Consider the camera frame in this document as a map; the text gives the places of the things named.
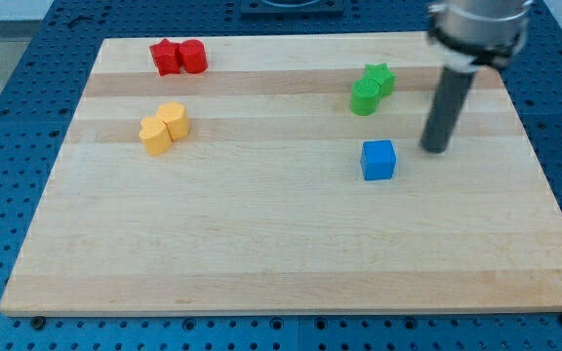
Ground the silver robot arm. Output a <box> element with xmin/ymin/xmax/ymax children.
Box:
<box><xmin>427</xmin><ymin>0</ymin><xmax>534</xmax><ymax>74</ymax></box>

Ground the wooden board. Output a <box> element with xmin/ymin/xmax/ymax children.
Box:
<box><xmin>0</xmin><ymin>32</ymin><xmax>562</xmax><ymax>317</ymax></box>

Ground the blue cube block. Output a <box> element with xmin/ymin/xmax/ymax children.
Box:
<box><xmin>360</xmin><ymin>139</ymin><xmax>397</xmax><ymax>180</ymax></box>

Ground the green cylinder block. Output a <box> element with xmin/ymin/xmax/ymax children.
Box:
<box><xmin>350</xmin><ymin>77</ymin><xmax>381</xmax><ymax>116</ymax></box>

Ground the yellow heart block rear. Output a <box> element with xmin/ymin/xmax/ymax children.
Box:
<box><xmin>156</xmin><ymin>101</ymin><xmax>190</xmax><ymax>140</ymax></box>

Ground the yellow heart block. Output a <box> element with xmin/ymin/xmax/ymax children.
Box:
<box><xmin>156</xmin><ymin>101</ymin><xmax>190</xmax><ymax>140</ymax></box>
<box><xmin>139</xmin><ymin>117</ymin><xmax>172</xmax><ymax>157</ymax></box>

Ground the yellow heart block front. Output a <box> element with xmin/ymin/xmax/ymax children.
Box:
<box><xmin>139</xmin><ymin>117</ymin><xmax>172</xmax><ymax>157</ymax></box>

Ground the green star block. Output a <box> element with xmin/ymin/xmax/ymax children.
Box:
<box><xmin>364</xmin><ymin>63</ymin><xmax>396</xmax><ymax>98</ymax></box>

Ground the red cylinder block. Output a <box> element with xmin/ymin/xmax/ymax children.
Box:
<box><xmin>179</xmin><ymin>39</ymin><xmax>208</xmax><ymax>74</ymax></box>

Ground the red star block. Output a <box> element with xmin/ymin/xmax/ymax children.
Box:
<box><xmin>149</xmin><ymin>39</ymin><xmax>181</xmax><ymax>76</ymax></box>

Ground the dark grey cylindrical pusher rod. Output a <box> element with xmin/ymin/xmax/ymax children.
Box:
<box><xmin>421</xmin><ymin>66</ymin><xmax>475</xmax><ymax>154</ymax></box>

